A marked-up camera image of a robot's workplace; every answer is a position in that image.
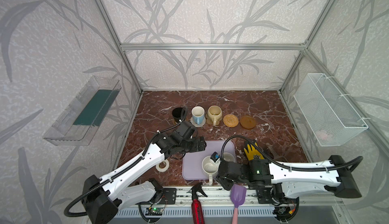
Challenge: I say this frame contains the lilac mug white inside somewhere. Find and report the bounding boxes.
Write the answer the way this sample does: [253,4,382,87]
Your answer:
[223,152,236,163]

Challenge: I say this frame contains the colourful woven round coaster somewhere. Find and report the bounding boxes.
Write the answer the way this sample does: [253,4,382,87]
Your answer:
[190,118,206,128]

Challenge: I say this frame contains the black mug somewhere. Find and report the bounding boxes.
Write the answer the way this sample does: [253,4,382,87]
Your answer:
[172,107,187,125]

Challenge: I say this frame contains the light blue mug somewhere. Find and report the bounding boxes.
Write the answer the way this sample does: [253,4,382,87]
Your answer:
[191,106,205,124]

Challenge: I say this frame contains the beige mug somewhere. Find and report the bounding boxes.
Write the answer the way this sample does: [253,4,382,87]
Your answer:
[206,105,222,117]

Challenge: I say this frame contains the woven rattan round coaster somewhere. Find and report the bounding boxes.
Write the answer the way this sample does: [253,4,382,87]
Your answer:
[223,114,239,128]

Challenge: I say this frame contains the large round wooden coaster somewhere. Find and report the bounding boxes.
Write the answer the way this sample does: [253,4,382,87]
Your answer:
[240,115,256,130]

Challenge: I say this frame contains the cork flower-shaped coaster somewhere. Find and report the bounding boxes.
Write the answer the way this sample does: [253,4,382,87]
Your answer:
[206,115,222,126]

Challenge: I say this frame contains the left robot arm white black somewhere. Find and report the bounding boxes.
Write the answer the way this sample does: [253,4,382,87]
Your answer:
[64,107,207,224]

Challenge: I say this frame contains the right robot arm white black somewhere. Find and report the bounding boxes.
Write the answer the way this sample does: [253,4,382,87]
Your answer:
[210,136,363,206]

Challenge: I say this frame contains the purple plastic scoop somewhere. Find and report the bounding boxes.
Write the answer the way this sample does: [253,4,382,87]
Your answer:
[231,184,247,224]

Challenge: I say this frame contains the lilac plastic tray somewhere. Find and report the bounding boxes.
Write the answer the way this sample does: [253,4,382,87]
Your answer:
[182,141,224,180]

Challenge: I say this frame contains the yellow black work glove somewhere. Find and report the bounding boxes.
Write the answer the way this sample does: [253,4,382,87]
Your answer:
[244,142,264,161]

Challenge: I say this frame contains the brown plastic litter scoop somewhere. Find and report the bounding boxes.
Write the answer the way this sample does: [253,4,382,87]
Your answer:
[266,144,288,162]

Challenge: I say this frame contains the red spray bottle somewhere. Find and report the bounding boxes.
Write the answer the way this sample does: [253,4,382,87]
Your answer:
[188,182,208,224]

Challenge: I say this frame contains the green circuit board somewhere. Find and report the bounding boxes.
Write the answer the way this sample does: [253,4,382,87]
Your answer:
[144,207,164,217]

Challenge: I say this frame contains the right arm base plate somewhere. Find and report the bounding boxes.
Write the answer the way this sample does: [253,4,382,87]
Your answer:
[256,187,288,206]

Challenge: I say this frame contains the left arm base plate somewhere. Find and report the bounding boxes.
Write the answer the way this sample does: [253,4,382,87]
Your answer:
[155,188,177,205]

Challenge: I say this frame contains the clear plastic wall shelf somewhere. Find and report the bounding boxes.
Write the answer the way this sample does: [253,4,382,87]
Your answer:
[43,76,122,146]

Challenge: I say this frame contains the white wire mesh basket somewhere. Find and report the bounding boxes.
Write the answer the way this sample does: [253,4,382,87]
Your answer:
[294,73,369,147]

